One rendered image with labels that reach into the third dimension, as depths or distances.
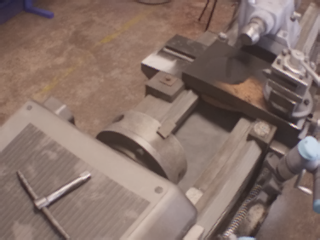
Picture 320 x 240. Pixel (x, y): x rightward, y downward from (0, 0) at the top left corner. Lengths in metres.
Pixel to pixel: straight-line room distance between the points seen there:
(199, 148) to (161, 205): 0.91
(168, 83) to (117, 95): 1.28
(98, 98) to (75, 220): 2.21
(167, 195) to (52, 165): 0.24
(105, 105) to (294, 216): 1.58
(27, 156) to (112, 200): 0.22
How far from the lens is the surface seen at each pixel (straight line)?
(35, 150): 0.80
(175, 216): 0.72
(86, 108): 2.79
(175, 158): 0.99
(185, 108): 1.57
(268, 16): 1.74
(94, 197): 0.71
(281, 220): 2.33
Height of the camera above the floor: 1.93
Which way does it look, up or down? 46 degrees down
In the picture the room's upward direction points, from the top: 4 degrees clockwise
